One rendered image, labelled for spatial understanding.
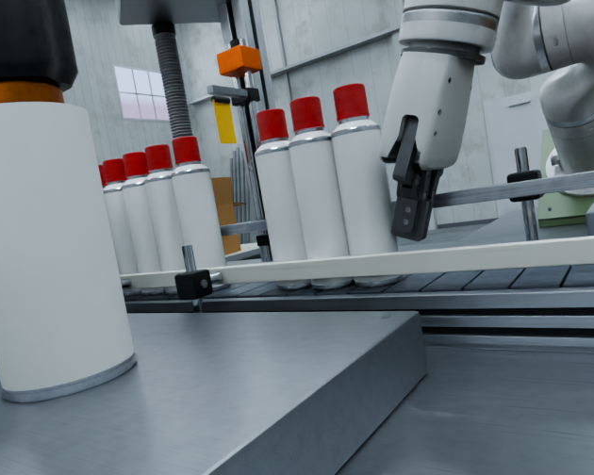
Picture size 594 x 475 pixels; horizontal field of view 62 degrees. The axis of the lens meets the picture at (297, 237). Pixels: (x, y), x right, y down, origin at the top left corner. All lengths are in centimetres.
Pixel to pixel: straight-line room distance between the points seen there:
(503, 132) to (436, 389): 925
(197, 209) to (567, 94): 73
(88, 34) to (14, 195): 1174
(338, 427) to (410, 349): 11
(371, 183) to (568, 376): 24
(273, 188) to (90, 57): 1139
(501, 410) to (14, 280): 31
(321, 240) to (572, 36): 62
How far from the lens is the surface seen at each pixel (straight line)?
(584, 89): 107
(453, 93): 46
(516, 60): 101
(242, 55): 70
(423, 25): 46
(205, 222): 65
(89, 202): 36
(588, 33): 99
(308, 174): 52
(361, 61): 1068
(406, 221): 49
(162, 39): 85
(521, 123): 953
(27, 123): 36
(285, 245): 55
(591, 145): 117
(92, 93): 1160
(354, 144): 50
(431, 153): 45
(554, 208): 124
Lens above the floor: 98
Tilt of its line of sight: 4 degrees down
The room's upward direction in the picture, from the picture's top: 10 degrees counter-clockwise
